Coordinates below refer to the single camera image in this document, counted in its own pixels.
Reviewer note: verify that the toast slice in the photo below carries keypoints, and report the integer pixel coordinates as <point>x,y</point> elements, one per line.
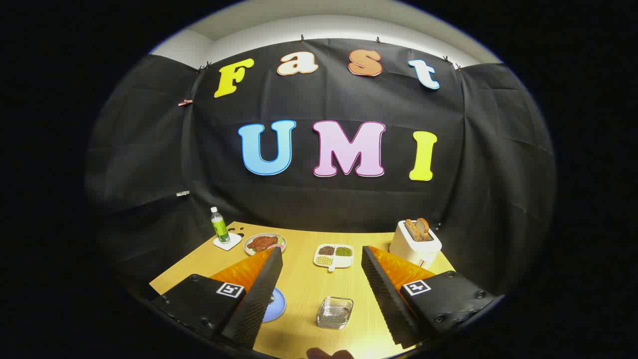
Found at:
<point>423,227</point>
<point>411,229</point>

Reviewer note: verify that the beige plate with garnish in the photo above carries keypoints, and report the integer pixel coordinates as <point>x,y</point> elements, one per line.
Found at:
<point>249,248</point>

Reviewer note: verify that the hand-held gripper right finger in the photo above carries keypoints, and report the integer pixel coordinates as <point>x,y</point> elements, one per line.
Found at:
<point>386,294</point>

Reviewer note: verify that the pink clip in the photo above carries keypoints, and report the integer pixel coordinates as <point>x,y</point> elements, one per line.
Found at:
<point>185,102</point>

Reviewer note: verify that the green label plastic bottle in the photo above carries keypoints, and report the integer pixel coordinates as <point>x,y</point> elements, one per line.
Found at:
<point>220,228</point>

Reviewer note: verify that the brown steak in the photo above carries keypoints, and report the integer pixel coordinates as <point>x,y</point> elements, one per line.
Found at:
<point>262,242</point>

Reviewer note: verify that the blue plate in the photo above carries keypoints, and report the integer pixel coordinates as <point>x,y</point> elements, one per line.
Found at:
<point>275,308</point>

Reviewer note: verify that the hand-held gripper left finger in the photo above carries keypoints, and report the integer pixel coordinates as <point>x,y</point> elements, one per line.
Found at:
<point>259,294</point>

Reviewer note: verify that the white square coaster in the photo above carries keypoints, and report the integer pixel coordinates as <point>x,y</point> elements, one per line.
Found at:
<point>233,243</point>

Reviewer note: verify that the white divided bean dish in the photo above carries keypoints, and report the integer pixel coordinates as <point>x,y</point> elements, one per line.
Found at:
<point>333,256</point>

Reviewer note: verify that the white toaster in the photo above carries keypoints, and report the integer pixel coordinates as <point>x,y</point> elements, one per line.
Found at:
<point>411,248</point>

